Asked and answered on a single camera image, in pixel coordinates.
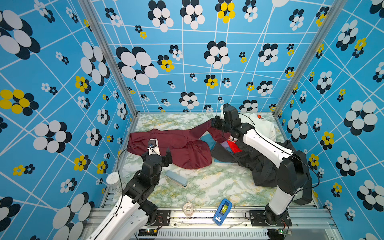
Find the dark grey cloth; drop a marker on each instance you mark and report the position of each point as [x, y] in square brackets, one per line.
[264, 172]

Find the maroon button shirt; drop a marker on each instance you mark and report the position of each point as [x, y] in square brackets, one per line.
[187, 149]

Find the aluminium front rail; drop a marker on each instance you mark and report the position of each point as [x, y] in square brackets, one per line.
[302, 223]

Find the clear tape roll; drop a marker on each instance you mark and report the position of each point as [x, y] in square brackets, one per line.
[188, 209]

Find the red cloth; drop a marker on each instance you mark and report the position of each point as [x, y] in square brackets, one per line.
[234, 147]

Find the aluminium frame corner post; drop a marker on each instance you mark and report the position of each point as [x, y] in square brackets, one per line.
[107, 52]

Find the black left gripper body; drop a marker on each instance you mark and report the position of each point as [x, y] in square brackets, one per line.
[165, 160]

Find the white cloth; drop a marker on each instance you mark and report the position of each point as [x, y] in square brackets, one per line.
[261, 124]

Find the grey blue board eraser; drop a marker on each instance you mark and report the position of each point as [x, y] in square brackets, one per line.
[177, 179]

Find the teal blue cloth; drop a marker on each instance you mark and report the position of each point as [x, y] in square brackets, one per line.
[210, 141]

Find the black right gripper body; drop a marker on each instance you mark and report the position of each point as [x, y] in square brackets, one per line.
[221, 124]

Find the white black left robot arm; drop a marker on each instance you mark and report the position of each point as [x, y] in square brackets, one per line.
[133, 209]

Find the lilac purple cloth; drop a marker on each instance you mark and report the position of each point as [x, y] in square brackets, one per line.
[226, 145]

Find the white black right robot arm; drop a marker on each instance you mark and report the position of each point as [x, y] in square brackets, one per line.
[294, 179]

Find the right aluminium corner post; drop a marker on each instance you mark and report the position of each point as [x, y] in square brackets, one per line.
[323, 31]

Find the white round container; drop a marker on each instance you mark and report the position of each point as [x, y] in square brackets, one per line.
[113, 179]

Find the blue tape dispenser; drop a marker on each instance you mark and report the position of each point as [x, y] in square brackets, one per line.
[222, 212]

